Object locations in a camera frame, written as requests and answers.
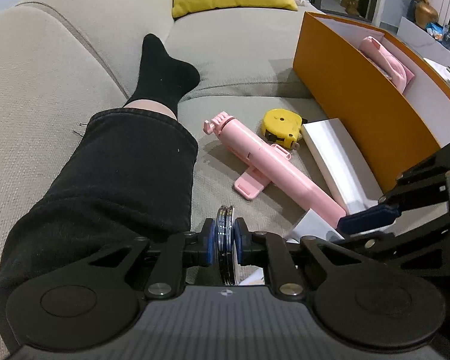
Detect person's left leg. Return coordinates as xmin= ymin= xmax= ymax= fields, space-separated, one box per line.
xmin=0 ymin=33 xmax=201 ymax=346

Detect beige sofa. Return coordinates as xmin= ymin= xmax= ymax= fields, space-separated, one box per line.
xmin=0 ymin=0 xmax=398 ymax=360

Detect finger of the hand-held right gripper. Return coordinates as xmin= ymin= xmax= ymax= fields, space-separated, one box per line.
xmin=337 ymin=135 xmax=450 ymax=235
xmin=328 ymin=210 xmax=450 ymax=282

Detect brown boots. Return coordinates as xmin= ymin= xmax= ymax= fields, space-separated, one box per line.
xmin=340 ymin=0 xmax=361 ymax=16

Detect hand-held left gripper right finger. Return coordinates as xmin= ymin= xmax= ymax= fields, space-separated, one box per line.
xmin=234 ymin=217 xmax=364 ymax=301

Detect pink selfie stick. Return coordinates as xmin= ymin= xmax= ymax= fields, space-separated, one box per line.
xmin=203 ymin=110 xmax=347 ymax=229

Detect white marble cabinet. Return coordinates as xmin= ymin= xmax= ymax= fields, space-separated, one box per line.
xmin=397 ymin=17 xmax=450 ymax=61

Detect white charger plug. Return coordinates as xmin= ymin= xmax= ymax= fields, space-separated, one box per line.
xmin=242 ymin=210 xmax=347 ymax=286

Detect pink cap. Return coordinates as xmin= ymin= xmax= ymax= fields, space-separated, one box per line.
xmin=358 ymin=35 xmax=416 ymax=92

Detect blue snack bag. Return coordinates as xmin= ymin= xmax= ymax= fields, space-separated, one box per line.
xmin=427 ymin=22 xmax=445 ymax=40

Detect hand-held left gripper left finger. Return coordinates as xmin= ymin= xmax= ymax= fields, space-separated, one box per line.
xmin=86 ymin=217 xmax=216 ymax=301

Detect gold vase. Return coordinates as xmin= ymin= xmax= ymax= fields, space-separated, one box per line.
xmin=414 ymin=2 xmax=439 ymax=30

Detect orange cardboard box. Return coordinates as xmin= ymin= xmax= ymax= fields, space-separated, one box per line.
xmin=292 ymin=11 xmax=450 ymax=192

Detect marble coffee table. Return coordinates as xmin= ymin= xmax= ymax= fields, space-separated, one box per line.
xmin=423 ymin=57 xmax=450 ymax=102

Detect yellow tape measure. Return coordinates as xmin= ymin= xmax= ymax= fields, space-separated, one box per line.
xmin=262 ymin=109 xmax=309 ymax=150

